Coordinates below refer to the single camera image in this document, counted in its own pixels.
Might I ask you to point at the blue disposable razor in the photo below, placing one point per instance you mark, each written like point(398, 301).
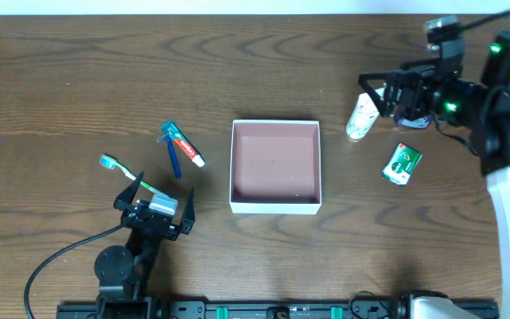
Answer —
point(172, 155)

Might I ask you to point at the green white toothbrush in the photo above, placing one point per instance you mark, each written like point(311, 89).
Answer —
point(111, 163)

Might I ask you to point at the white cardboard box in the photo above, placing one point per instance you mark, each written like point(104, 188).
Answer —
point(275, 167)

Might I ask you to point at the red Colgate toothpaste tube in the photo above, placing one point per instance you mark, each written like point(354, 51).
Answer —
point(173, 131)

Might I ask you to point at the green Dettol soap bar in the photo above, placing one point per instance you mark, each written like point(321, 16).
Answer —
point(401, 164)

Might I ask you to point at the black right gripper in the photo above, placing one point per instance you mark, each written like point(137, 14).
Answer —
point(397, 93)

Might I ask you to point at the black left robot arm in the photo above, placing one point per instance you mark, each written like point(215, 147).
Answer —
point(123, 270)

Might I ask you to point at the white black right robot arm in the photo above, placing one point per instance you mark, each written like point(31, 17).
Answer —
point(490, 141)

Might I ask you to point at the black mounting rail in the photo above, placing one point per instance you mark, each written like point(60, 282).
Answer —
point(361, 305)

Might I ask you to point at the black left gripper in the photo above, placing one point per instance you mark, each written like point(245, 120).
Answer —
point(156, 220)

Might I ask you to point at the white Pantene conditioner tube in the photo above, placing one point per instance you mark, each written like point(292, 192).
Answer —
point(363, 118)

